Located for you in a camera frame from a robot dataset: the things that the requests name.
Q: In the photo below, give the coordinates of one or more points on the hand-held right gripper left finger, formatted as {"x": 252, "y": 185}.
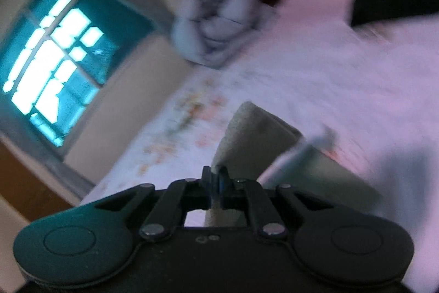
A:
{"x": 207, "y": 185}

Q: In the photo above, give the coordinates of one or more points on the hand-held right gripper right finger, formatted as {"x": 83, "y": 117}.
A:
{"x": 223, "y": 186}

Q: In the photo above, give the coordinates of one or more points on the khaki pants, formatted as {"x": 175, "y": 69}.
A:
{"x": 253, "y": 138}

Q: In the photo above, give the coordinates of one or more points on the floral pink bed sheet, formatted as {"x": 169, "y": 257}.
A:
{"x": 308, "y": 73}

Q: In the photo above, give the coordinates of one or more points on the grey-blue rolled quilt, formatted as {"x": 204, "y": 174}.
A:
{"x": 219, "y": 15}

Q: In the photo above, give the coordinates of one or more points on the brown wooden door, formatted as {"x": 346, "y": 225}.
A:
{"x": 31, "y": 193}

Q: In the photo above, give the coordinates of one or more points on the window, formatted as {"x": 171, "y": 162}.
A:
{"x": 58, "y": 63}

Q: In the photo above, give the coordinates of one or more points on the white pillow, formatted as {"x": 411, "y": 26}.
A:
{"x": 319, "y": 1}

